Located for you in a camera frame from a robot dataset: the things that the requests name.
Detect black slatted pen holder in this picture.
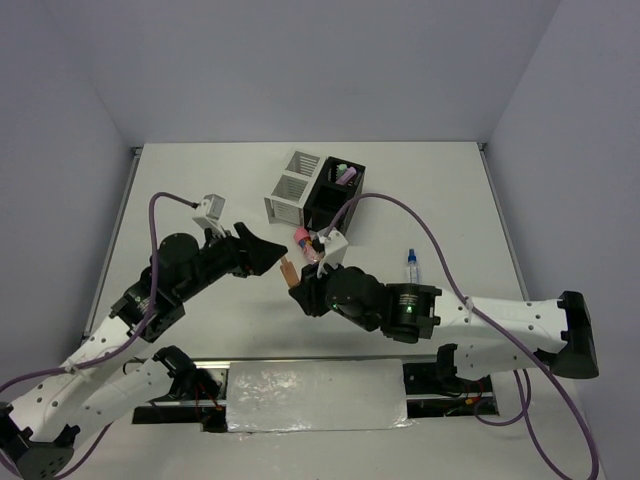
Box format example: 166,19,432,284
303,156,366,232

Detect pink-capped marker tube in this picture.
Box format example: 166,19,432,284
293,227,324,264

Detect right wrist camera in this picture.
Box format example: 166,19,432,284
316,229,349,278

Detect white slatted pen holder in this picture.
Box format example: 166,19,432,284
264,149,325,227

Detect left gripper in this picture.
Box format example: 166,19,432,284
177,222,288,302

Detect clear blue-capped spray bottle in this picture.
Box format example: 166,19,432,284
406,248,421,284

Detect silver foil sheet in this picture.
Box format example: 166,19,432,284
226,359,411,433

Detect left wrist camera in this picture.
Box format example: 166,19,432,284
192,194,225,236

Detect orange highlighter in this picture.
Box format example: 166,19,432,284
279,256,300,289

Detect purple highlighter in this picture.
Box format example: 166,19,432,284
336,167,357,185

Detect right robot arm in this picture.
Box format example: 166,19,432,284
288,265,599,391

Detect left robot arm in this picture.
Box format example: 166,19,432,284
1,222,287,479

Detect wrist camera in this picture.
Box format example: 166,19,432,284
316,229,349,278
192,194,225,236

